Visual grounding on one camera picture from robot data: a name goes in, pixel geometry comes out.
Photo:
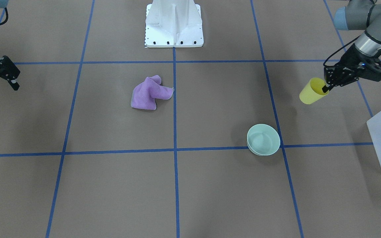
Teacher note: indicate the yellow plastic cup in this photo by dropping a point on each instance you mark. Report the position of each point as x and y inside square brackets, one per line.
[312, 91]

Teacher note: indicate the mint green bowl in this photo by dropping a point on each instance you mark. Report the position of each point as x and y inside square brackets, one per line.
[263, 140]

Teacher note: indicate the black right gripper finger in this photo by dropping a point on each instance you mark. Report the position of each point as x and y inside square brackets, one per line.
[14, 84]

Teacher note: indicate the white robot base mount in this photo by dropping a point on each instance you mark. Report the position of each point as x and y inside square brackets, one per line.
[173, 23]

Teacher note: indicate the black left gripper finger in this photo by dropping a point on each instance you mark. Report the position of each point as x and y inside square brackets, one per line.
[327, 88]

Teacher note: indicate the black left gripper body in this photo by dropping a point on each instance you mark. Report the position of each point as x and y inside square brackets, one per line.
[351, 58]

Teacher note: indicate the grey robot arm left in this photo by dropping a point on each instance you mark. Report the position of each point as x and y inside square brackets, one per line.
[362, 15]

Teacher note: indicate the brown table mat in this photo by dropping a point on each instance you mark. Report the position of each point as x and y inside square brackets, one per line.
[77, 161]

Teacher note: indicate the purple microfiber cloth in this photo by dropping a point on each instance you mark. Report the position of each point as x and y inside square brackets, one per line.
[144, 95]

